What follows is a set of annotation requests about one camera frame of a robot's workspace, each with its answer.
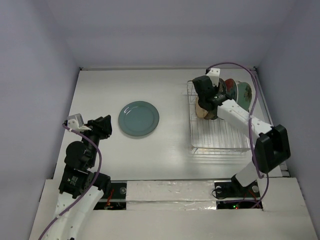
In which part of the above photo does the white foam block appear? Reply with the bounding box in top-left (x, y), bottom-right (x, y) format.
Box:
top-left (125, 180), bottom-right (217, 211)

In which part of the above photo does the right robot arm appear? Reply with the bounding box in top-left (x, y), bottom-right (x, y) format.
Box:
top-left (191, 75), bottom-right (291, 196)

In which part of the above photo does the green floral plate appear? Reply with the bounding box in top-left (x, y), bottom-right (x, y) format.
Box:
top-left (236, 81), bottom-right (253, 112)

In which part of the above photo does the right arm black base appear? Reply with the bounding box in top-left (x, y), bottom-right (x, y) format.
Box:
top-left (212, 181), bottom-right (261, 200)

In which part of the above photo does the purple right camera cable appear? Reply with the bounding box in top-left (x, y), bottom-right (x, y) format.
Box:
top-left (206, 61), bottom-right (270, 210)

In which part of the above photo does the metal wire dish rack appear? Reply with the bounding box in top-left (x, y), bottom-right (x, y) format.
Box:
top-left (187, 80), bottom-right (250, 154)

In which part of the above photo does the beige bird pattern plate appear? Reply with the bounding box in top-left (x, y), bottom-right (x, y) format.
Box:
top-left (195, 96), bottom-right (210, 120)

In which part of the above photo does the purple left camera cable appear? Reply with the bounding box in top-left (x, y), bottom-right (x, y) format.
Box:
top-left (36, 122), bottom-right (103, 240)

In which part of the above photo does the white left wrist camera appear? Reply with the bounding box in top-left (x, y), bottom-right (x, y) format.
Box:
top-left (63, 113), bottom-right (91, 132)

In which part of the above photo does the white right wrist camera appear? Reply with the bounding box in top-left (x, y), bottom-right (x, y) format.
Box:
top-left (205, 67), bottom-right (221, 87)

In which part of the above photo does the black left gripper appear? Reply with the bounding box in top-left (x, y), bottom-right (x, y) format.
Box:
top-left (79, 114), bottom-right (112, 166)

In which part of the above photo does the purple camera cable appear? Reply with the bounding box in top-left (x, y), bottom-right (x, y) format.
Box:
top-left (36, 122), bottom-right (103, 240)
top-left (206, 61), bottom-right (270, 210)

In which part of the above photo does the red and teal plate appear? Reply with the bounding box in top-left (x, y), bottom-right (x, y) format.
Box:
top-left (224, 78), bottom-right (238, 101)

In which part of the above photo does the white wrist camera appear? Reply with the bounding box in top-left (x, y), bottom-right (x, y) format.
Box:
top-left (205, 67), bottom-right (221, 87)
top-left (63, 113), bottom-right (91, 132)

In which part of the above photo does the dark brown patterned plate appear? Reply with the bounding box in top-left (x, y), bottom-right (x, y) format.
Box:
top-left (204, 78), bottom-right (227, 120)

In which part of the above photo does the light blue plate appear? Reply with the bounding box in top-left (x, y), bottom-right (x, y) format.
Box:
top-left (118, 101), bottom-right (160, 137)

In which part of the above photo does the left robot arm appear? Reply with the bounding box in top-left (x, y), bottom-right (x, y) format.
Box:
top-left (40, 113), bottom-right (112, 240)

